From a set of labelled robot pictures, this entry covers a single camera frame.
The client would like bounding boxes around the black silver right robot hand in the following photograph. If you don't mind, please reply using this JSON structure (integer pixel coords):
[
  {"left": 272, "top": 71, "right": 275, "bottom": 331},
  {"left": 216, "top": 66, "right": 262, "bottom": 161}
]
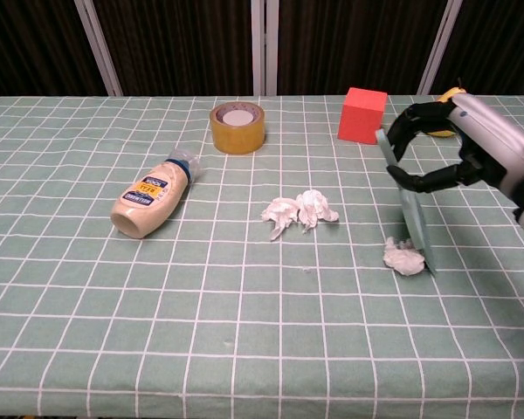
[{"left": 385, "top": 93, "right": 524, "bottom": 204}]

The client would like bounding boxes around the orange cube box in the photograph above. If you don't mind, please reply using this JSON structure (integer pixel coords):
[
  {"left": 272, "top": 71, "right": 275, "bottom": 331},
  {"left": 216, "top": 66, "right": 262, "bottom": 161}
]
[{"left": 337, "top": 86, "right": 389, "bottom": 145}]

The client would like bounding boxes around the yellow pear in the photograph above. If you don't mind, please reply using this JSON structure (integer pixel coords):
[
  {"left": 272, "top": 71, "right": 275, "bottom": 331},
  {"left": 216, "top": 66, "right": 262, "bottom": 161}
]
[{"left": 427, "top": 78, "right": 467, "bottom": 139}]

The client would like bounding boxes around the dark fabric partition panel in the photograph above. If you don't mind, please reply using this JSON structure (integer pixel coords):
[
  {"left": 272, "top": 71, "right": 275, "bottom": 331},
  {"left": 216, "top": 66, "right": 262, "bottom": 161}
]
[
  {"left": 261, "top": 0, "right": 464, "bottom": 97},
  {"left": 418, "top": 0, "right": 524, "bottom": 98},
  {"left": 73, "top": 0, "right": 267, "bottom": 98},
  {"left": 0, "top": 0, "right": 123, "bottom": 100}
]

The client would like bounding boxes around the crumpled white paper ball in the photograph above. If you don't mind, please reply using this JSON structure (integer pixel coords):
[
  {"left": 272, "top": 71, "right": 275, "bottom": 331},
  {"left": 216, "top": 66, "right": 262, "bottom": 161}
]
[
  {"left": 260, "top": 196, "right": 300, "bottom": 241},
  {"left": 383, "top": 236, "right": 427, "bottom": 277},
  {"left": 295, "top": 189, "right": 341, "bottom": 235}
]

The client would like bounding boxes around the brown packing tape roll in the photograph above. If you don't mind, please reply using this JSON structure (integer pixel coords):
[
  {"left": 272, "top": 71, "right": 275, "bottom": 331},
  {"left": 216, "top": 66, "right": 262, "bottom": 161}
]
[{"left": 208, "top": 101, "right": 266, "bottom": 155}]

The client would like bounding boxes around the green checked tablecloth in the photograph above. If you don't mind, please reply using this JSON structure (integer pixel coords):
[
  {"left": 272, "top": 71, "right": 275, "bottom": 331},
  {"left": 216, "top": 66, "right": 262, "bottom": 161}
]
[{"left": 0, "top": 93, "right": 524, "bottom": 419}]

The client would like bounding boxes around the mayonnaise squeeze bottle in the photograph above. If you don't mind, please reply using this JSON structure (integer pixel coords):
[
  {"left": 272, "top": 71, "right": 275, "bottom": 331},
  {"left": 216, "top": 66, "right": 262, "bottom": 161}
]
[{"left": 109, "top": 147, "right": 202, "bottom": 239}]

